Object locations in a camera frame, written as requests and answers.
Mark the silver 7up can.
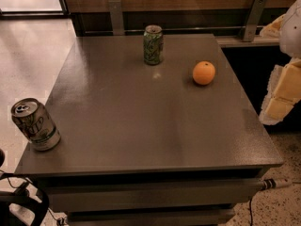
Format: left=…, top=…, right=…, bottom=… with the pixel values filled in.
left=10, top=98, right=61, bottom=152

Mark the black cable with connector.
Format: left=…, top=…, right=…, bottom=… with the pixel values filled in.
left=248, top=178, right=301, bottom=226

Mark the green soda can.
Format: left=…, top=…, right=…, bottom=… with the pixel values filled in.
left=143, top=24, right=164, bottom=65

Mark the metal wall bracket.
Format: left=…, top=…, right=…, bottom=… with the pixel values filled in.
left=108, top=0, right=125, bottom=36
left=240, top=0, right=267, bottom=42

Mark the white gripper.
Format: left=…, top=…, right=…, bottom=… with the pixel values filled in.
left=259, top=0, right=301, bottom=125

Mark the orange fruit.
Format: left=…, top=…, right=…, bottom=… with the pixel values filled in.
left=193, top=61, right=215, bottom=86

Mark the grey drawer cabinet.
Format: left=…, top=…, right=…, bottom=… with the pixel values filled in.
left=16, top=35, right=282, bottom=226

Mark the black chair part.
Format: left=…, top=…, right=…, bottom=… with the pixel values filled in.
left=0, top=178, right=49, bottom=226

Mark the right metal wall bracket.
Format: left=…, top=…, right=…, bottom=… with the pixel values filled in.
left=240, top=0, right=267, bottom=42

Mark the left metal wall bracket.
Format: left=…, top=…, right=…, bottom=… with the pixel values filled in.
left=108, top=0, right=125, bottom=36

